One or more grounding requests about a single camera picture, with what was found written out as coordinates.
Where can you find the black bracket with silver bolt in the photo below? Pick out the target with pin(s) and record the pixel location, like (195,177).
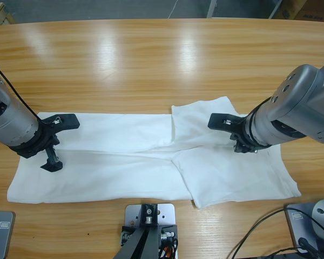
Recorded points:
(148,215)

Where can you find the cardboard box with blue print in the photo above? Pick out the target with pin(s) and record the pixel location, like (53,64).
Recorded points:
(289,9)

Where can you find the cardboard box with dark lettering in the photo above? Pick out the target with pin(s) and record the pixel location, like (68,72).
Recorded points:
(316,10)

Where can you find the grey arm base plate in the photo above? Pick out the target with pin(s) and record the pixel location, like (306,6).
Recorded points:
(5,237)
(293,228)

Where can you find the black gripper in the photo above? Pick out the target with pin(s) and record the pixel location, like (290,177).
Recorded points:
(240,137)
(35,145)

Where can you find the black and silver clamp fitting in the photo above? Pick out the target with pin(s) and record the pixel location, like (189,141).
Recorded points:
(125,237)

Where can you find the dark camera post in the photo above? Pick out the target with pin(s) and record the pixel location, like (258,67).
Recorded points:
(140,248)

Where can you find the black block with silver connector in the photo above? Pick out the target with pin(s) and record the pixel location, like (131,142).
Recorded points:
(170,230)

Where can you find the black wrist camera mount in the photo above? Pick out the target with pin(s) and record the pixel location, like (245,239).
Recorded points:
(67,121)
(221,121)

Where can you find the white camera mounting plate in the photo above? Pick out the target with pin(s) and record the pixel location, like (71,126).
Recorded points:
(166,213)

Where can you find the wooden pallet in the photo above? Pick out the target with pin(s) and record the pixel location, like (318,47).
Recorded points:
(1,13)

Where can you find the white metal frame leg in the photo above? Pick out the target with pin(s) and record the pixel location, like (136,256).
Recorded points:
(276,9)
(212,8)

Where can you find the white T-shirt with UNITREE print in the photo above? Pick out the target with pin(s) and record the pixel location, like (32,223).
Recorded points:
(110,175)

